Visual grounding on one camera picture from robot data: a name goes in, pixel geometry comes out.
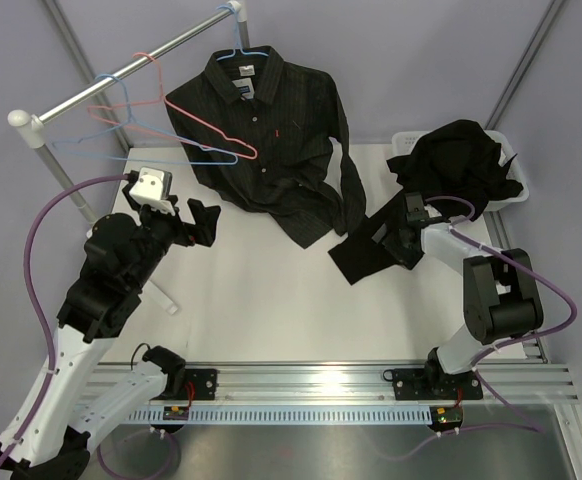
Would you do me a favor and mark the light blue wire hanger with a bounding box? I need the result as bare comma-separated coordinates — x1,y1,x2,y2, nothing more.
51,73,240,167

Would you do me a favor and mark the pink wire hanger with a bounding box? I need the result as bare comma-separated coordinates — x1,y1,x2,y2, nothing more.
87,52,258,166

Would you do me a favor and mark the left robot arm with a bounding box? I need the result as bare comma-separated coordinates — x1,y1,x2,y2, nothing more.
0,199,221,479

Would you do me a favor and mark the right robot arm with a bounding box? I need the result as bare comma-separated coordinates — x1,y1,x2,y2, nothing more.
374,193,544,402

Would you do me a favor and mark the black striped shirt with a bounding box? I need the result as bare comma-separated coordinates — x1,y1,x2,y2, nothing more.
166,46,366,248

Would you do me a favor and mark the white plastic basket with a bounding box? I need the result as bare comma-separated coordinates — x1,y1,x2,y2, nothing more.
391,129,530,213

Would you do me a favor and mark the silver clothes rack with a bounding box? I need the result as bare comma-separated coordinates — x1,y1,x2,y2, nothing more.
6,0,248,226

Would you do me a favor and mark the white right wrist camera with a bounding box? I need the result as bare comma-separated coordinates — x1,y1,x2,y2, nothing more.
422,205,449,226

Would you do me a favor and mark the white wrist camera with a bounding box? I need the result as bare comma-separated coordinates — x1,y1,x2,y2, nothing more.
422,205,449,226
129,167,175,215

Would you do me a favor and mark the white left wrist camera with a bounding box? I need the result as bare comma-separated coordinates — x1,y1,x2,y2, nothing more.
129,167,175,215

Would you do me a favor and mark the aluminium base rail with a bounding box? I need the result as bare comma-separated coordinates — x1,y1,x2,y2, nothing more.
85,362,580,401

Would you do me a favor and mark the white slotted cable duct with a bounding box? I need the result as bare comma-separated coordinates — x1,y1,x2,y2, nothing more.
124,405,463,426

